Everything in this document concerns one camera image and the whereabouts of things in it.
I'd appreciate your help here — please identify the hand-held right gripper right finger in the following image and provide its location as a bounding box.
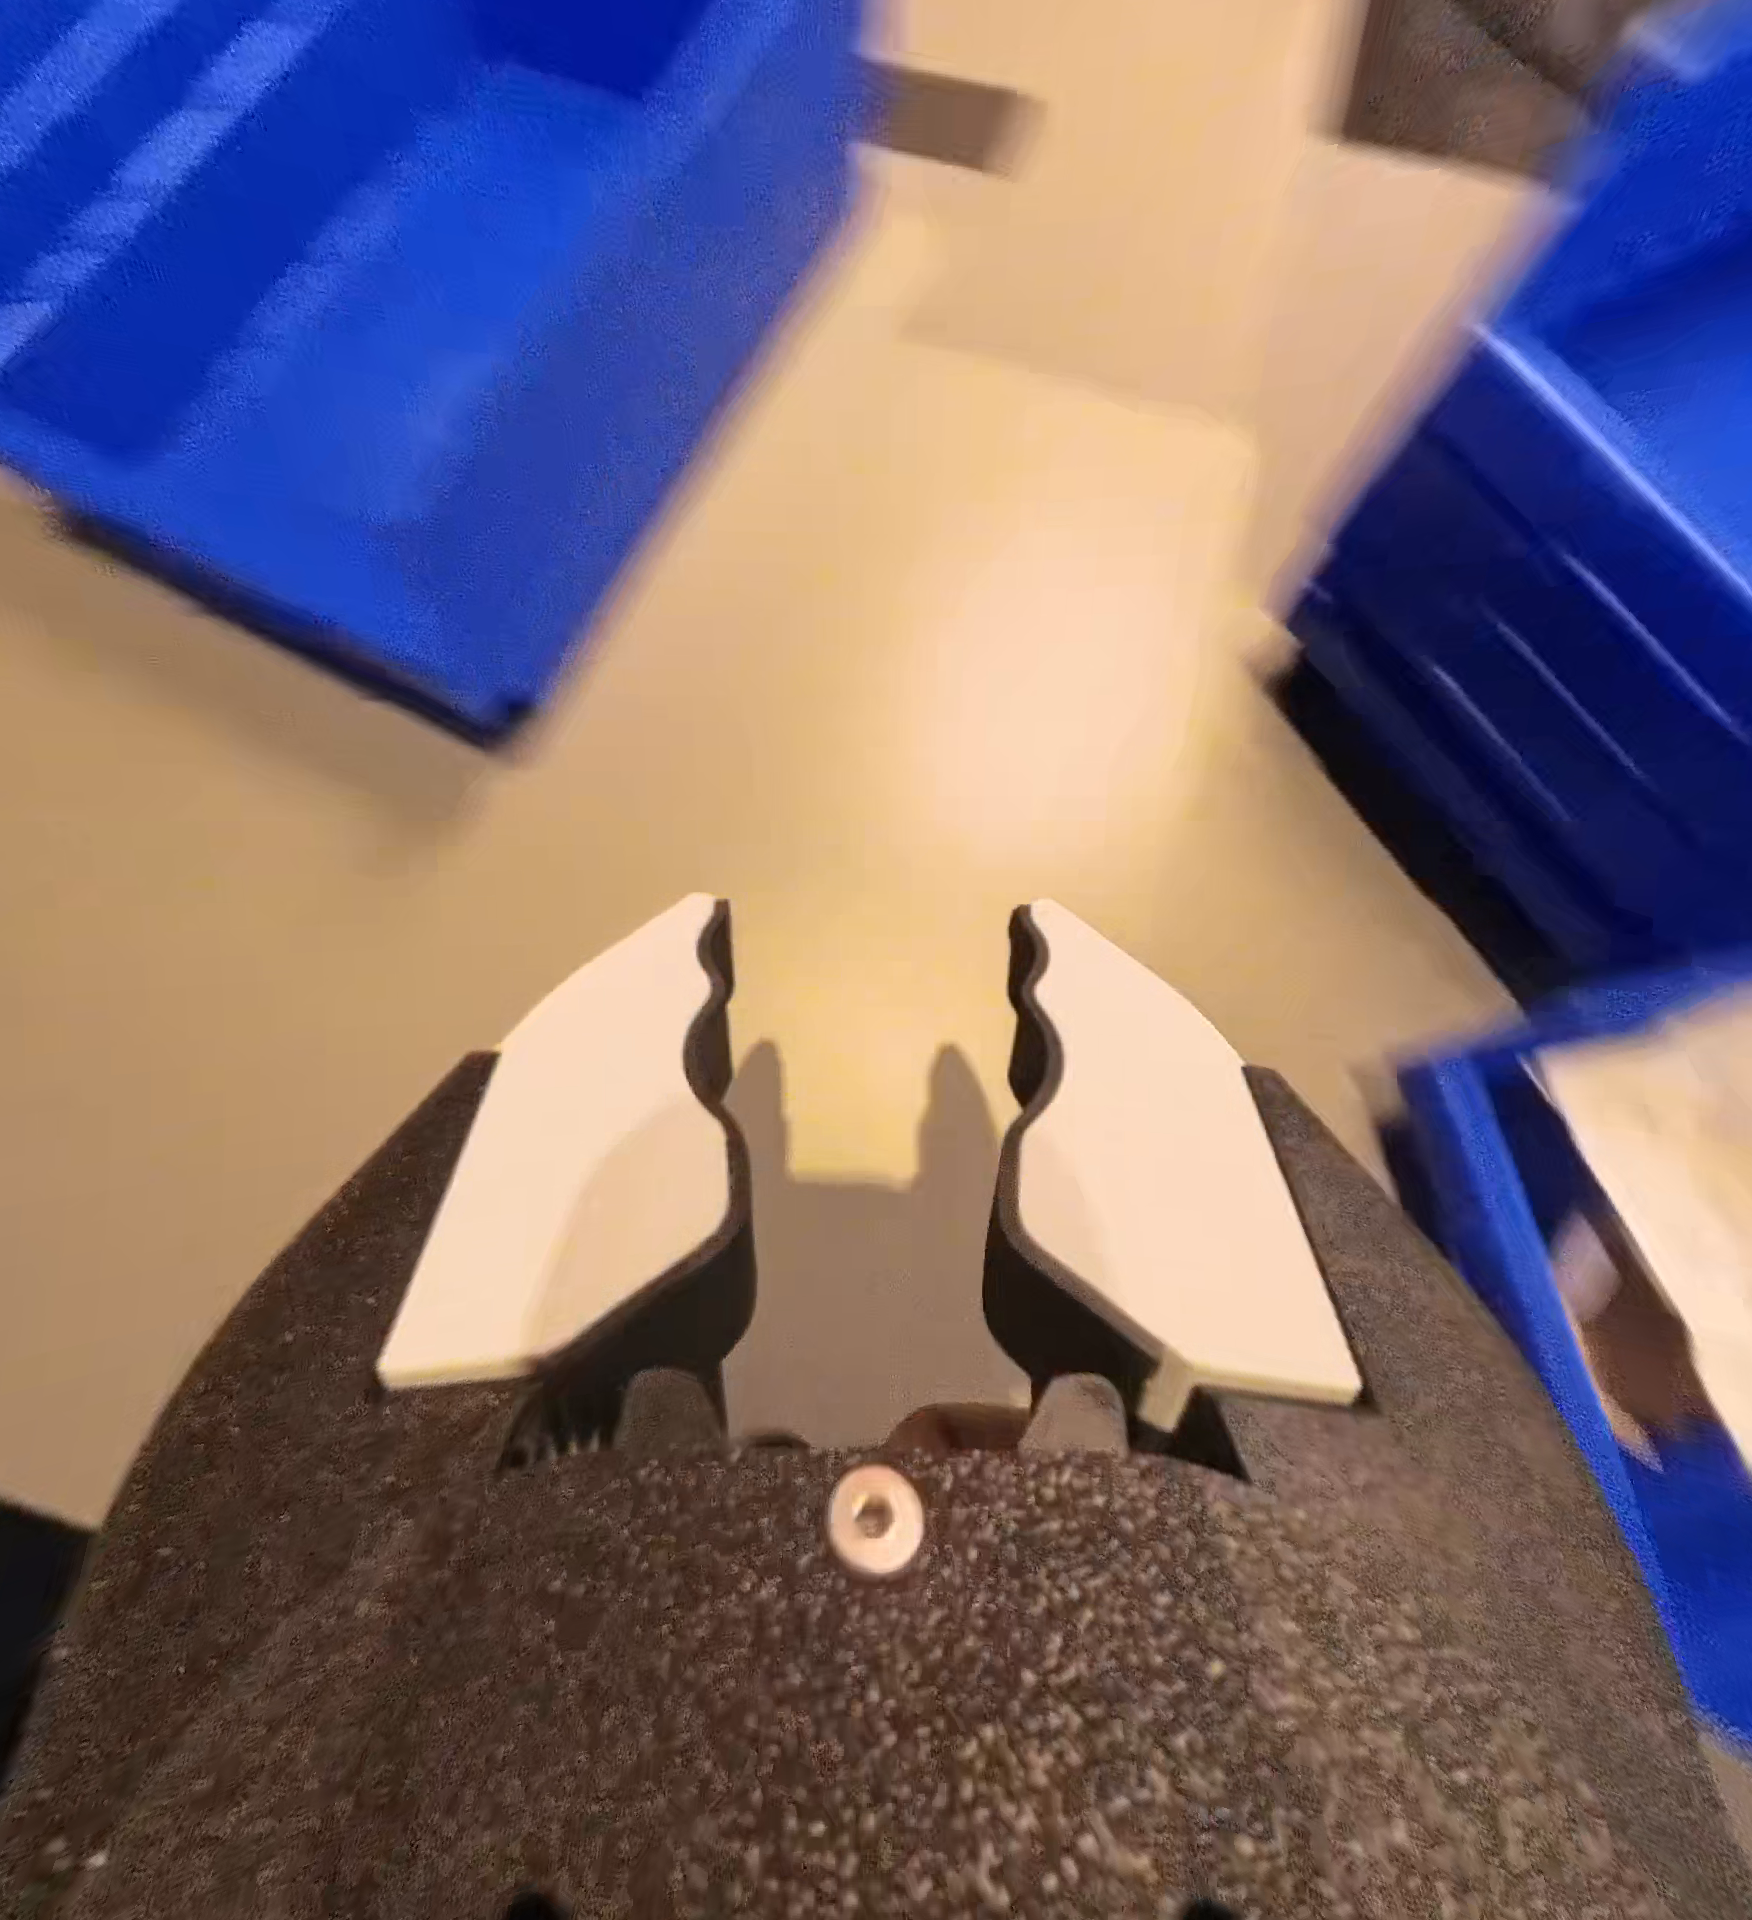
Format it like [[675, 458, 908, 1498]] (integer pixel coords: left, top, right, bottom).
[[982, 896, 1367, 1430]]

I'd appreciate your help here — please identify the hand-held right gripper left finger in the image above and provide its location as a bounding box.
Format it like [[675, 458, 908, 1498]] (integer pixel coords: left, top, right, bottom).
[[374, 891, 761, 1394]]

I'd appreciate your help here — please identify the printed white paper bag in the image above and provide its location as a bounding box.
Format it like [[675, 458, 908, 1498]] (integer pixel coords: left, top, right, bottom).
[[1529, 982, 1752, 1503]]

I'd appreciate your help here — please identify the blue plastic bin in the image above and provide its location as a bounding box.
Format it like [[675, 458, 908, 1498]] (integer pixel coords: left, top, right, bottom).
[[0, 0, 885, 752], [1394, 945, 1752, 1772], [1267, 0, 1752, 1005]]

